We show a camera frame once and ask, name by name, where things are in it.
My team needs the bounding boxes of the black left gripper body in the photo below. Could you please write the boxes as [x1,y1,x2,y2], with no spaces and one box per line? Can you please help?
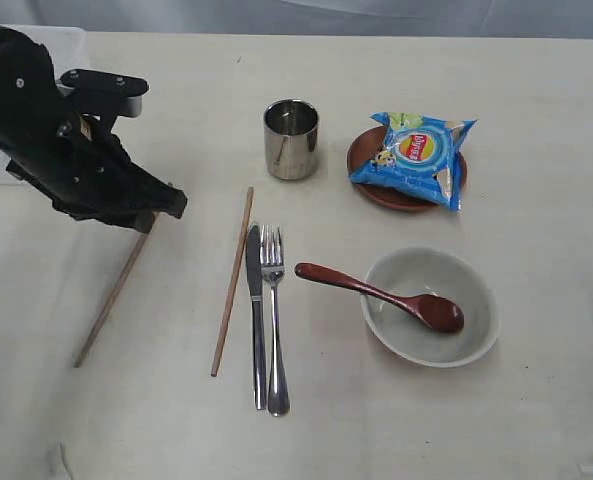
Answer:
[4,114,142,226]

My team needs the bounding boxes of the silver table knife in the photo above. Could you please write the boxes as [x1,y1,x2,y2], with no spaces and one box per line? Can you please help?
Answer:
[245,223,267,410]

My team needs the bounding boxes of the silver fork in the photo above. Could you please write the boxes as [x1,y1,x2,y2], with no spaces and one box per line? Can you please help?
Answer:
[260,225,290,417]

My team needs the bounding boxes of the stainless steel cup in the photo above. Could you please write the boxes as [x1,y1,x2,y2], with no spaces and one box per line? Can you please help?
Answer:
[263,99,320,181]

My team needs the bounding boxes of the brown round plate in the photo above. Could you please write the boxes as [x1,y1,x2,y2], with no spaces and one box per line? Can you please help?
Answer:
[345,124,469,214]

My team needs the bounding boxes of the white ceramic bowl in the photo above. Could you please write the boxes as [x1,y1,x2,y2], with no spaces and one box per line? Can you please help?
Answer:
[361,247,499,368]

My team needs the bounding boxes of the blue chips bag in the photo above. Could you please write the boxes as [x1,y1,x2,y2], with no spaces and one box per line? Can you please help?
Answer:
[347,110,479,213]

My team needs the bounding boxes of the brown wooden spoon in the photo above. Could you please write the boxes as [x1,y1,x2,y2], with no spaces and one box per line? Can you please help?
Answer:
[294,262,465,334]

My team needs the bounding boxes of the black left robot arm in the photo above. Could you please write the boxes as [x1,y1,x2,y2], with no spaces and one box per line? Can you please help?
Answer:
[0,25,187,233]

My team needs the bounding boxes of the white plastic woven basket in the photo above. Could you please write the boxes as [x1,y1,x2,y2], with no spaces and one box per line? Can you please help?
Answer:
[0,24,91,186]

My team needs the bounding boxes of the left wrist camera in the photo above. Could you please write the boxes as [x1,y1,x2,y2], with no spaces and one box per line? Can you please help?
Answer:
[57,69,149,118]

